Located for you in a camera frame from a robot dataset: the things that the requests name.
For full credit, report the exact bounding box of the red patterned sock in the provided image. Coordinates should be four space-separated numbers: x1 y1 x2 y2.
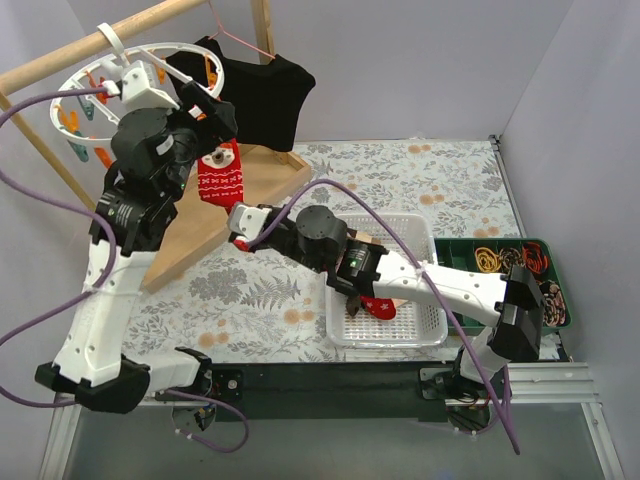
197 139 246 254
360 296 397 321

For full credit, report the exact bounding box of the white round clip hanger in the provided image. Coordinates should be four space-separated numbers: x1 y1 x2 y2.
60 23 226 125

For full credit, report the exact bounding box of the cream brown striped sock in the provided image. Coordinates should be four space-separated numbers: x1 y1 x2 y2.
347 228 382 248

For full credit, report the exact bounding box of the black sock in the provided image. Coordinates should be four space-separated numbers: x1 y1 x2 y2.
345 296 362 318

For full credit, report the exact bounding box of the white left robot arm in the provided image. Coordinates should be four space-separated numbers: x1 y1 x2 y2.
35 81 237 414

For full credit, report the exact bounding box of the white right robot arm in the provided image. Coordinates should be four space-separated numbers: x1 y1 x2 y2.
266 206 545 398

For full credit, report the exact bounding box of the wooden hanger rack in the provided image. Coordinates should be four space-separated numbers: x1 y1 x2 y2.
1 1 311 293

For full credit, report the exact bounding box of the large black hanging cloth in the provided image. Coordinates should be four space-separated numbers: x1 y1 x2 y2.
196 37 316 152

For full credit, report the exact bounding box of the floral table mat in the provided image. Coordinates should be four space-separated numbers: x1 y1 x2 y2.
123 139 519 363

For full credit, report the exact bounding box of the white plastic basket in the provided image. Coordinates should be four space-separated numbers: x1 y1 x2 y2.
325 212 448 349

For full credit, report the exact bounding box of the green compartment tray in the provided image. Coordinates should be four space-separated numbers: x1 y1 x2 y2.
433 237 575 337

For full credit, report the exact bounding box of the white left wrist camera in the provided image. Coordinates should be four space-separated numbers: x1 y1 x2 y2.
101 60 179 112

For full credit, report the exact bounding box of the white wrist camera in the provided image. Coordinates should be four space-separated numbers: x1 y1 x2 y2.
227 202 272 252
101 60 179 112

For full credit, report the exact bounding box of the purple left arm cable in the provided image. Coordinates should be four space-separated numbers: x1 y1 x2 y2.
0 87 251 454

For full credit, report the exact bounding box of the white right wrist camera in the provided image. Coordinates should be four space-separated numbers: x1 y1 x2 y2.
227 202 272 252

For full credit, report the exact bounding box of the pink hanging cord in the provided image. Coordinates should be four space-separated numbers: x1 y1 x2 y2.
205 0 277 64

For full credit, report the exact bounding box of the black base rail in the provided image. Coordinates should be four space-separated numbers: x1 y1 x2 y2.
212 361 447 422

